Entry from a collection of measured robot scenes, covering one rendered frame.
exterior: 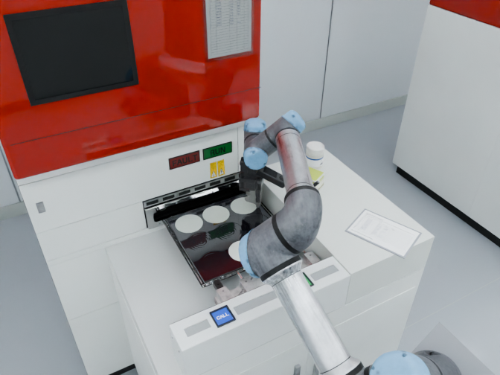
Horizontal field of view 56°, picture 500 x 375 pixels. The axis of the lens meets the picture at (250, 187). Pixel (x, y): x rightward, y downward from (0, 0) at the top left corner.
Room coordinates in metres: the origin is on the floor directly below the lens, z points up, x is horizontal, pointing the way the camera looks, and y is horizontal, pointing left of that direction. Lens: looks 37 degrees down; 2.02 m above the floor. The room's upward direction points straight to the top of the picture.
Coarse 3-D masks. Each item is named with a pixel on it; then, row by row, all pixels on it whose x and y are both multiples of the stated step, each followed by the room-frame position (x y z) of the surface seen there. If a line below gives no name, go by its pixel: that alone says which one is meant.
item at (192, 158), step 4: (196, 152) 1.40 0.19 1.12; (180, 156) 1.37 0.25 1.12; (184, 156) 1.38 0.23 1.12; (188, 156) 1.39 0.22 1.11; (192, 156) 1.40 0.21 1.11; (196, 156) 1.40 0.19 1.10; (172, 160) 1.36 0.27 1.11; (176, 160) 1.37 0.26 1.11; (180, 160) 1.37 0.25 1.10; (184, 160) 1.38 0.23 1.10; (188, 160) 1.39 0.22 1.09; (192, 160) 1.40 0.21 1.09; (196, 160) 1.40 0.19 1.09; (172, 164) 1.36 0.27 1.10; (176, 164) 1.37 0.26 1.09; (180, 164) 1.37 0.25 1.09; (184, 164) 1.38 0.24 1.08; (172, 168) 1.36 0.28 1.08
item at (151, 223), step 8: (224, 184) 1.45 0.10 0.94; (232, 184) 1.46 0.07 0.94; (200, 192) 1.40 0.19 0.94; (208, 192) 1.41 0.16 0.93; (216, 192) 1.43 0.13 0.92; (240, 192) 1.49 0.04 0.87; (168, 200) 1.35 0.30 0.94; (176, 200) 1.35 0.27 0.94; (184, 200) 1.36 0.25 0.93; (192, 200) 1.38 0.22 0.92; (216, 200) 1.44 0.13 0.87; (144, 208) 1.30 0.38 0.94; (152, 208) 1.30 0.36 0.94; (160, 208) 1.32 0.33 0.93; (192, 208) 1.39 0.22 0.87; (152, 216) 1.30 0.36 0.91; (168, 216) 1.34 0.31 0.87; (152, 224) 1.30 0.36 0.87; (160, 224) 1.31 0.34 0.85
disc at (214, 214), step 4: (208, 208) 1.35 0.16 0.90; (212, 208) 1.35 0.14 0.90; (216, 208) 1.35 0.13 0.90; (220, 208) 1.35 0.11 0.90; (224, 208) 1.35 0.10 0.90; (204, 212) 1.33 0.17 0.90; (208, 212) 1.33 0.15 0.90; (212, 212) 1.33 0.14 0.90; (216, 212) 1.33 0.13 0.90; (220, 212) 1.33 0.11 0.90; (224, 212) 1.33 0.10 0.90; (228, 212) 1.33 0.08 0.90; (204, 216) 1.31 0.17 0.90; (208, 216) 1.31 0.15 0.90; (212, 216) 1.31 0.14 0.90; (216, 216) 1.31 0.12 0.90; (220, 216) 1.31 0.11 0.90; (224, 216) 1.31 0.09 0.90; (228, 216) 1.31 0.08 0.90; (208, 220) 1.29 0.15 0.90; (212, 220) 1.29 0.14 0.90; (216, 220) 1.29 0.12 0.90; (220, 220) 1.29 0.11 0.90; (224, 220) 1.29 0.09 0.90
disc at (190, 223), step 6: (186, 216) 1.31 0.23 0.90; (192, 216) 1.31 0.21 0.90; (180, 222) 1.27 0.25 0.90; (186, 222) 1.27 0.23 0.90; (192, 222) 1.27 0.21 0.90; (198, 222) 1.27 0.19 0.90; (180, 228) 1.24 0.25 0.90; (186, 228) 1.24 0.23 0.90; (192, 228) 1.24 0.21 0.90; (198, 228) 1.24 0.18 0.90
